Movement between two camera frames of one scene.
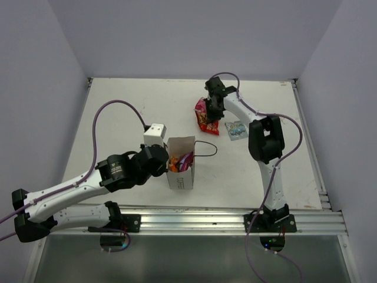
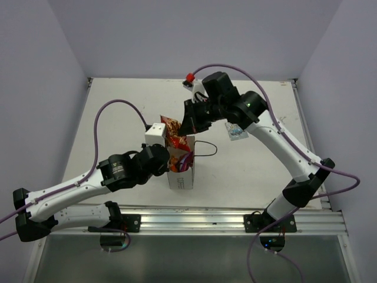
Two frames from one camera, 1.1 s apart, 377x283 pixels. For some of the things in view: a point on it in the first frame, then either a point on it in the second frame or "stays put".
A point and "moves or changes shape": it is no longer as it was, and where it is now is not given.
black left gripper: (162, 168) stays put
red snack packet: (211, 128) moves or changes shape
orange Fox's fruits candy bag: (172, 165) stays put
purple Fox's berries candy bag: (186, 161) stays put
